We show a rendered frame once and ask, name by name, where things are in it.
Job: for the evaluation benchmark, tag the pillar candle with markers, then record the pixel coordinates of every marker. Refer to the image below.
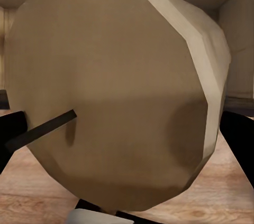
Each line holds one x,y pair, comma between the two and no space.
123,99

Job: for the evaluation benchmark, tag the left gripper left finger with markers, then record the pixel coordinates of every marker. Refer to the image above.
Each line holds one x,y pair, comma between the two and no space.
11,126

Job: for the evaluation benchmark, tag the cabinet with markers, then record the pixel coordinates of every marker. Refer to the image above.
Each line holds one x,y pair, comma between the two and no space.
236,19

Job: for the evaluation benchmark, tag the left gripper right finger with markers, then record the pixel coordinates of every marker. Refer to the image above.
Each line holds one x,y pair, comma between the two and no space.
238,131

